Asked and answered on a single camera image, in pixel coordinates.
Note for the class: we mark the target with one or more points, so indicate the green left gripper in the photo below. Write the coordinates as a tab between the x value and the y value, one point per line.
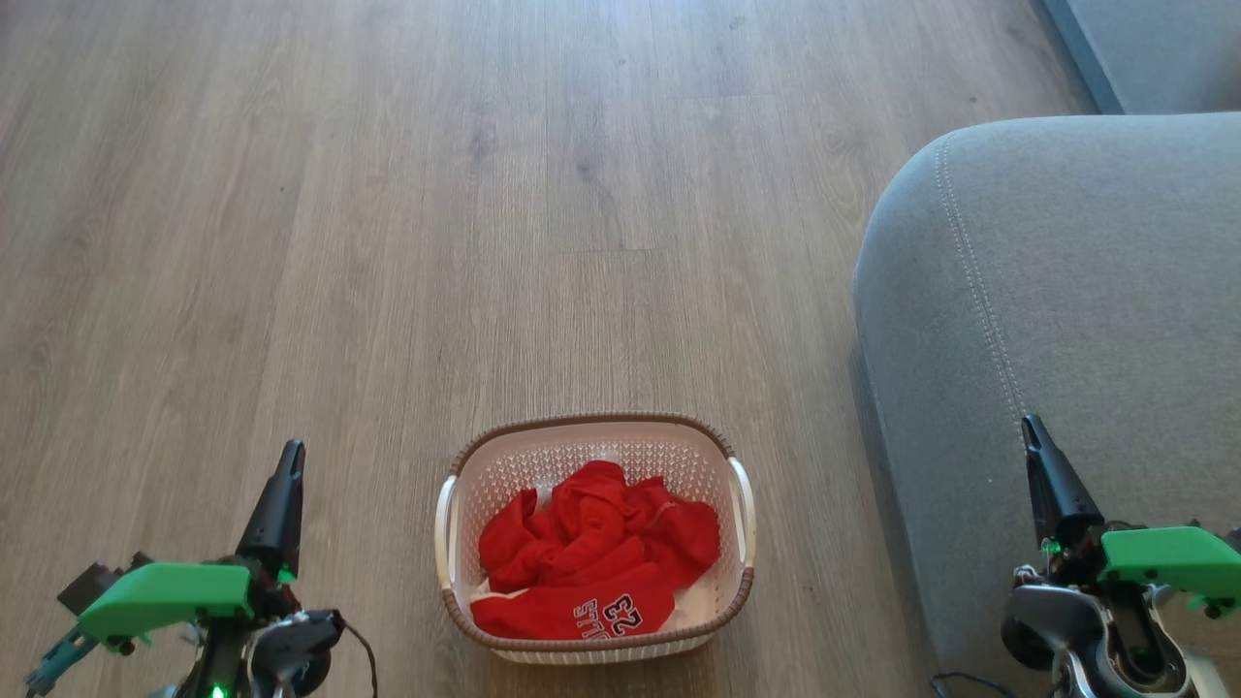
165	593

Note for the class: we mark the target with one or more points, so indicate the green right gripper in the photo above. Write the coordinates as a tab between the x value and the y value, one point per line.
1173	562

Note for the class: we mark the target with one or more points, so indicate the red jersey number 23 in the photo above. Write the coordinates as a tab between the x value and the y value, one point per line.
543	616

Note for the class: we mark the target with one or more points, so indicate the red shirt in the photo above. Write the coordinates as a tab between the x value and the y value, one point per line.
601	523

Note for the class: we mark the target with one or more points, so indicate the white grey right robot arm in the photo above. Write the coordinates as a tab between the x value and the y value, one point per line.
1066	620

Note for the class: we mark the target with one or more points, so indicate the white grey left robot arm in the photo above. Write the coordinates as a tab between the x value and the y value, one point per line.
291	648

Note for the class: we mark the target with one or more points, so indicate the grey fabric sofa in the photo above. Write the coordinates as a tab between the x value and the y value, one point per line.
1066	291

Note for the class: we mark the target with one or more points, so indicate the white laundry basket brown rim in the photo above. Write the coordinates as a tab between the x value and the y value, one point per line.
582	441

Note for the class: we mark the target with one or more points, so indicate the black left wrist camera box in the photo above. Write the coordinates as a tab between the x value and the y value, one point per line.
87	586

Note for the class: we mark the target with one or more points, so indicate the teal plastic bracket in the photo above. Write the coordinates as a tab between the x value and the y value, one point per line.
56	661

